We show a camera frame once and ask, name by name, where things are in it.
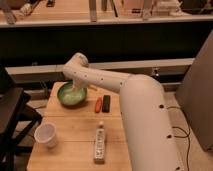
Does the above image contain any orange pepper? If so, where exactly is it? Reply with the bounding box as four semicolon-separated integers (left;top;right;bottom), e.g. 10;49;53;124
95;97;102;113

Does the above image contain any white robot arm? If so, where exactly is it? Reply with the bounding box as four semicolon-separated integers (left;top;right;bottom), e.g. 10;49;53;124
63;53;184;171

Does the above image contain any green ceramic bowl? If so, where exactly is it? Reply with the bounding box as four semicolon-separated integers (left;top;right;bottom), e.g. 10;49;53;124
57;82;87;107

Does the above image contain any black rectangular block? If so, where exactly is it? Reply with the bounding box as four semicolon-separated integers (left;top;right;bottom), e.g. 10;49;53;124
102;95;111;113

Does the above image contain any white sauce bottle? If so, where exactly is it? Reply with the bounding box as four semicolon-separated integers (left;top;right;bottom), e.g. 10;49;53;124
94;121;106;164

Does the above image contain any white paper cup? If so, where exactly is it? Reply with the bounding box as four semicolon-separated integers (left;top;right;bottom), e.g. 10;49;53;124
34;123;57;148

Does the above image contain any black side stand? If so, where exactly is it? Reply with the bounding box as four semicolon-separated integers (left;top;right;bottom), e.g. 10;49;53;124
0;64;42;171

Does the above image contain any long grey shelf beam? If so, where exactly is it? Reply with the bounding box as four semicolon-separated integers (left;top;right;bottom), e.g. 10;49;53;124
6;58;194;83

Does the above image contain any grey panel board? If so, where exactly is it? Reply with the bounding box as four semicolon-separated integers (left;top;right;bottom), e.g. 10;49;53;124
175;30;213;151

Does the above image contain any black cable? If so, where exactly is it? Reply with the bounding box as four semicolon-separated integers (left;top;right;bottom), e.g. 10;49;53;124
165;105;192;171

